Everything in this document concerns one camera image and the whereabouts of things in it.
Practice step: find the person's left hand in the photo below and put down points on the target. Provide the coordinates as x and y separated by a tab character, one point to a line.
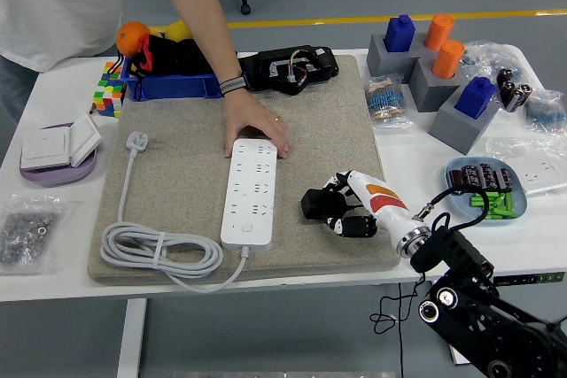
250	114

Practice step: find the robot right hand white shell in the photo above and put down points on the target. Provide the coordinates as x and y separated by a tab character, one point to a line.
385	207

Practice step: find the black plug adapter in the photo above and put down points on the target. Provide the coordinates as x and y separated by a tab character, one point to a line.
312	205

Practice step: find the white power strip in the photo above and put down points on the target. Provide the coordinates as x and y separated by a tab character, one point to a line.
250	192

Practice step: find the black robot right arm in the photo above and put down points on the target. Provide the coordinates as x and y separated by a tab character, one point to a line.
460	258

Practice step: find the person's left forearm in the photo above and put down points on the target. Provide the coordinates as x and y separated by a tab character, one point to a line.
199	10

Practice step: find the black grey wristband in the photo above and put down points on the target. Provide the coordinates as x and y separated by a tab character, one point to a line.
232	85

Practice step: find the grey-brown mat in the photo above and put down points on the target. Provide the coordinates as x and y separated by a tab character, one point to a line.
186	121

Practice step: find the black open electronic device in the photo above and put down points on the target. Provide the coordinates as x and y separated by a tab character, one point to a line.
319	64

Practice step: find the blue plastic bin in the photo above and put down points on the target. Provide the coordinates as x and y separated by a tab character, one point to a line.
168	86

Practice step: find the green battery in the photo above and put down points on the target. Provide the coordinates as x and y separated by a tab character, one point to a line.
505	212
476	202
494	194
509	201
499	201
496	217

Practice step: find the grey block holder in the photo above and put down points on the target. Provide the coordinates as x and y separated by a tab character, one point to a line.
385	61
456	130
429	90

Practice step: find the plastic bag of resistors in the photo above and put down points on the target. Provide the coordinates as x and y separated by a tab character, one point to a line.
384	99

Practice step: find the yellow fruit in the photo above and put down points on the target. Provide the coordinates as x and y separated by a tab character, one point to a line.
177	32

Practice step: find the clear plastic bag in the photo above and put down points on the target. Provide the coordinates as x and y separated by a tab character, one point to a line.
505	148

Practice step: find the light blue plate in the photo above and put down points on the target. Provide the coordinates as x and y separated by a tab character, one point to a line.
520	205

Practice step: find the blue square block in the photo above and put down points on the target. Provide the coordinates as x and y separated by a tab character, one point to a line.
398	35
474	99

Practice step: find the orange fruit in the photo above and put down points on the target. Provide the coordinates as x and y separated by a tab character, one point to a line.
130	37

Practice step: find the large colourful puzzle cube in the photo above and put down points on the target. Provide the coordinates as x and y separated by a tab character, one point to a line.
108	97

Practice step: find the small colourful puzzle cube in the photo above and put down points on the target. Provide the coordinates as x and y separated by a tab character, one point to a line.
113	70

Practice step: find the black table control panel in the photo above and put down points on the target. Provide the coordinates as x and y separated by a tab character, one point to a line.
527	280

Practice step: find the orange cylinder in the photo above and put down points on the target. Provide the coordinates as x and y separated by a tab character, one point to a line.
447	59
438	33

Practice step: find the loose black capacitor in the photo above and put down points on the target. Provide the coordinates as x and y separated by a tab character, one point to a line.
505	74
507	94
520	97

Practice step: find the white table leg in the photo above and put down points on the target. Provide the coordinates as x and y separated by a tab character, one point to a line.
458	358
131	338

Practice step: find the clear bag of blue parts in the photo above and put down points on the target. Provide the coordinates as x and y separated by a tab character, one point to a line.
487	57
547	110

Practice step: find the purple oval tray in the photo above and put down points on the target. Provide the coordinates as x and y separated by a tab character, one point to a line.
53	176

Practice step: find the plastic bag of metal nuts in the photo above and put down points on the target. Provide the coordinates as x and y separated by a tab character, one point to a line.
26	232

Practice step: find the white wall socket panel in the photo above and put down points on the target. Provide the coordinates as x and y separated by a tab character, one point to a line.
538	174

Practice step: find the white tilted wall switch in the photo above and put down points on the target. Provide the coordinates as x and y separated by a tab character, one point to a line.
84	139

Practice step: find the white square wall switch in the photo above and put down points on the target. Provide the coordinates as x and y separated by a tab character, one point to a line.
44	148

